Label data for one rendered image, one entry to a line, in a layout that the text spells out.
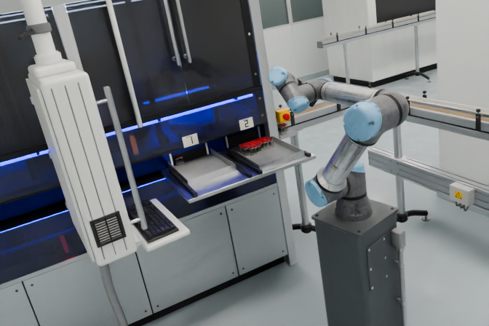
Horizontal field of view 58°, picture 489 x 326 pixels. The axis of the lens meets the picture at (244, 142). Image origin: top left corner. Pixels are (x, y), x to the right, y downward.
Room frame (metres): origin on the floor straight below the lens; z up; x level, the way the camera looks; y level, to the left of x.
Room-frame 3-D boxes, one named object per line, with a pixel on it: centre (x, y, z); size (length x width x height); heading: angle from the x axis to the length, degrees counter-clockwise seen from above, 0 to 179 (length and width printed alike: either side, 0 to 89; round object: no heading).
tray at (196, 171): (2.18, 0.25, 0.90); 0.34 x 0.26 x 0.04; 23
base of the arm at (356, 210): (1.62, -0.40, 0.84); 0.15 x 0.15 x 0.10
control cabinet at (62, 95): (1.77, 0.69, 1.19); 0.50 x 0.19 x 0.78; 27
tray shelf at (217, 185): (2.18, 0.07, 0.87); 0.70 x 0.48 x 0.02; 113
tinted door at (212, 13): (2.38, 0.05, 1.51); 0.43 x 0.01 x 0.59; 113
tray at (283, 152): (2.21, -0.11, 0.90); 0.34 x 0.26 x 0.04; 22
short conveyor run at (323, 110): (2.76, -0.46, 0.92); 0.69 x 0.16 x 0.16; 113
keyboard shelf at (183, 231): (1.83, 0.52, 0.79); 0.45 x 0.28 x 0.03; 27
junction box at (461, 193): (2.12, -1.11, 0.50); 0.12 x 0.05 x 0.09; 23
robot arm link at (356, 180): (1.62, -0.39, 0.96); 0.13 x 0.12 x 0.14; 119
